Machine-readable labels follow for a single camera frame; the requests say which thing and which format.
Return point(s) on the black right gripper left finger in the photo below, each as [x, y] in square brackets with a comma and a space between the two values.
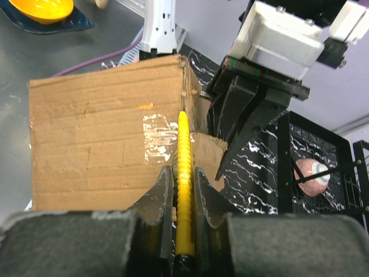
[133, 242]

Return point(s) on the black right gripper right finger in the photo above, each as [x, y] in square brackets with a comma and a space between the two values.
[231, 243]

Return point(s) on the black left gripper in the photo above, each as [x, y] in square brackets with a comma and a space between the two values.
[244, 98]

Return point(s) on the yellow utility knife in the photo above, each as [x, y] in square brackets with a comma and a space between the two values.
[184, 261]

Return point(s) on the brown cardboard express box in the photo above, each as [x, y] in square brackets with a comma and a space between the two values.
[100, 139]

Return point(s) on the dark blue tray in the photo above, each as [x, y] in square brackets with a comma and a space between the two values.
[77, 21]

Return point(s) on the yellow plastic bowl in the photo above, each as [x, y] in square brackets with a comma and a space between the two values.
[44, 11]

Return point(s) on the black wire dish rack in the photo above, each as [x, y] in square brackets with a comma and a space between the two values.
[317, 173]

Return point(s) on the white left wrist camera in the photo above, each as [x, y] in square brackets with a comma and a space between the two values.
[288, 37]

